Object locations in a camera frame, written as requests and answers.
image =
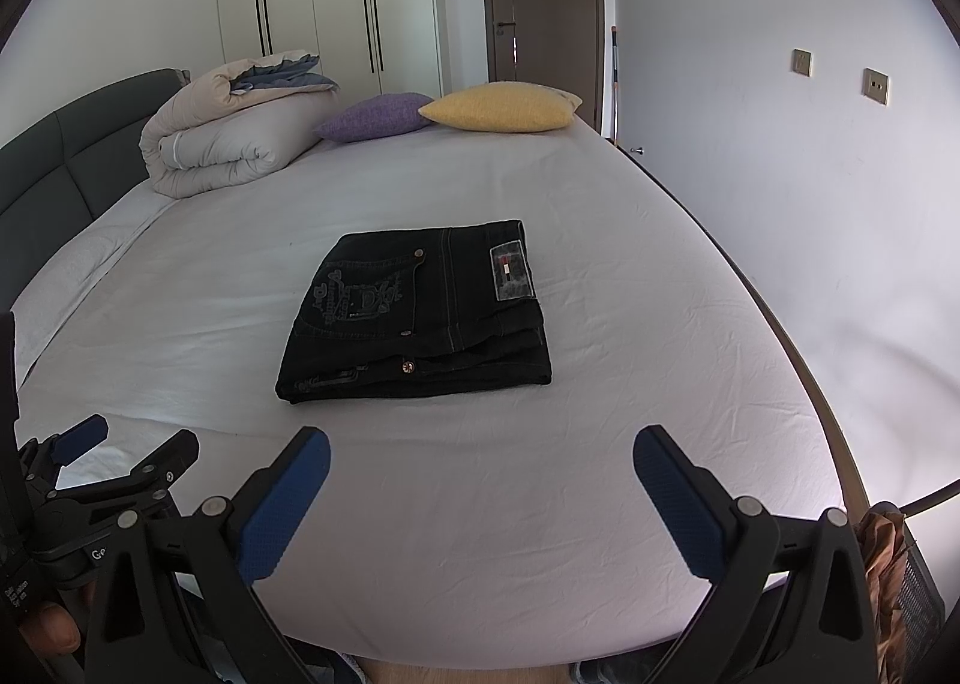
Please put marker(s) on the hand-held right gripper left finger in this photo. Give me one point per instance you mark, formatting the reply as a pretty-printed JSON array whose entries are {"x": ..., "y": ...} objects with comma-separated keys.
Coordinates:
[{"x": 285, "y": 504}]

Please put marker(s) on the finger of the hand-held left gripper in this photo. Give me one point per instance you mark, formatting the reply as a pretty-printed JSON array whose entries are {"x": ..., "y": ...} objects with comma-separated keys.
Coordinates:
[
  {"x": 161, "y": 463},
  {"x": 79, "y": 440}
]

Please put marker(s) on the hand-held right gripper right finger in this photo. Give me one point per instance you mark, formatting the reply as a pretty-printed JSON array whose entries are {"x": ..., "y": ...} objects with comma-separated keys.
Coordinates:
[{"x": 675, "y": 504}]

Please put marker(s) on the black denim pants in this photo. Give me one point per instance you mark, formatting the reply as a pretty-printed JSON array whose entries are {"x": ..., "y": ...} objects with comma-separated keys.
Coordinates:
[{"x": 412, "y": 309}]

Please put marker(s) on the person's left hand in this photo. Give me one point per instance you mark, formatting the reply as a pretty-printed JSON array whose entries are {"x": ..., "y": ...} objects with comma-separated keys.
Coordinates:
[{"x": 52, "y": 628}]

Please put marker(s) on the bed with white sheet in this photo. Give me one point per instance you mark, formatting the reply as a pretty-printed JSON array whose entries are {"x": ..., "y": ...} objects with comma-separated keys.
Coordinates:
[{"x": 525, "y": 429}]

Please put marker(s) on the brown cloth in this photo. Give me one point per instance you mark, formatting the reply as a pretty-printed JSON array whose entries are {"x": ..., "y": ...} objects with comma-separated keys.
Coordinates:
[{"x": 883, "y": 579}]

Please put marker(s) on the dark grey padded headboard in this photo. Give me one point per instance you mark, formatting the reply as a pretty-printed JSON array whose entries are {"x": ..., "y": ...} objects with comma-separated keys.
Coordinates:
[{"x": 45, "y": 189}]

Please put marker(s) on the black mesh appliance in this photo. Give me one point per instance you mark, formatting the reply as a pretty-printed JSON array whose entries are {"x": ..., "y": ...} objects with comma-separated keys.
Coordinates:
[{"x": 922, "y": 601}]

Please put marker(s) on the folded beige duvet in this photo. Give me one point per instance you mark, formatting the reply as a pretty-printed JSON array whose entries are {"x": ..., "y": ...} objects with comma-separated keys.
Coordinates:
[{"x": 225, "y": 144}]

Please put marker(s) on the purple pillow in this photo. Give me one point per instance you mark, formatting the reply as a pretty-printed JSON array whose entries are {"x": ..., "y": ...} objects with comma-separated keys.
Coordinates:
[{"x": 375, "y": 118}]

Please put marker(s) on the thin pole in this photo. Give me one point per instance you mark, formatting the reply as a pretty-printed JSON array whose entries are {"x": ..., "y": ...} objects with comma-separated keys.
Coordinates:
[{"x": 616, "y": 84}]

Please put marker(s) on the yellow pillow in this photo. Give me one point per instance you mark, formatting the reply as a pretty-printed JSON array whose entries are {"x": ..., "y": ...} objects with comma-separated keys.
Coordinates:
[{"x": 502, "y": 106}]

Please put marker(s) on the wall socket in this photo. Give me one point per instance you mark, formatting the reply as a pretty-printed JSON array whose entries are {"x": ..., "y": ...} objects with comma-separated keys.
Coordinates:
[
  {"x": 875, "y": 87},
  {"x": 802, "y": 61}
]

